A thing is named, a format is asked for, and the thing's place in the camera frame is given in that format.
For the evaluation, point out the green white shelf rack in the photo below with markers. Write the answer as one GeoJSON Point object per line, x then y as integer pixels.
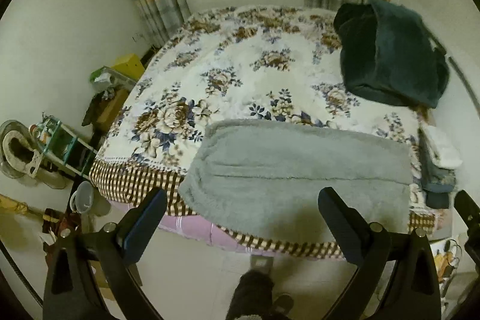
{"type": "Point", "coordinates": [62, 146]}

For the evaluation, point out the cardboard box with clutter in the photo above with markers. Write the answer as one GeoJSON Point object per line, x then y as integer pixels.
{"type": "Point", "coordinates": [111, 89]}

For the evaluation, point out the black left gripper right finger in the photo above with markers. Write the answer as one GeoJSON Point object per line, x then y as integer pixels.
{"type": "Point", "coordinates": [412, 291]}

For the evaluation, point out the white folded cloth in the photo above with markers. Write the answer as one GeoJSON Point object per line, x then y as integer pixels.
{"type": "Point", "coordinates": [442, 152]}

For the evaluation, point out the dark slipper foot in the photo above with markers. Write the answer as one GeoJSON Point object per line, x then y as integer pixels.
{"type": "Point", "coordinates": [253, 299]}

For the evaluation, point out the pink mattress edge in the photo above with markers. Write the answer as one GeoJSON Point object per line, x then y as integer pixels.
{"type": "Point", "coordinates": [199, 229]}

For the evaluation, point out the floral bed blanket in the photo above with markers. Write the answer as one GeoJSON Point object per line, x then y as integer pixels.
{"type": "Point", "coordinates": [255, 62]}

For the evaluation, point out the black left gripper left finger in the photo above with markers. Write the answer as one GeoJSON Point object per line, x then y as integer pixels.
{"type": "Point", "coordinates": [71, 291]}

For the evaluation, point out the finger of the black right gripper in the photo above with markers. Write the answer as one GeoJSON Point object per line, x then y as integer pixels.
{"type": "Point", "coordinates": [469, 211]}

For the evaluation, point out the dark green folded blanket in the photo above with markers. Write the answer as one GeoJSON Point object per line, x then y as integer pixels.
{"type": "Point", "coordinates": [388, 55]}

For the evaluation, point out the grey fleece pants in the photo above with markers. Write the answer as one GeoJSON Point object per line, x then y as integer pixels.
{"type": "Point", "coordinates": [263, 178]}

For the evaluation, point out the white electric fan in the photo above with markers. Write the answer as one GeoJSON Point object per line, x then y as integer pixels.
{"type": "Point", "coordinates": [19, 154]}

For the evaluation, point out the white mug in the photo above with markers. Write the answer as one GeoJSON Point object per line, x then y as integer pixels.
{"type": "Point", "coordinates": [83, 198]}

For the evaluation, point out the white side table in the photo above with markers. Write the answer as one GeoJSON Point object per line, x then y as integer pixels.
{"type": "Point", "coordinates": [455, 269]}

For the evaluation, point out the yellow box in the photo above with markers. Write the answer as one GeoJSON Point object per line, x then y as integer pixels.
{"type": "Point", "coordinates": [129, 65]}

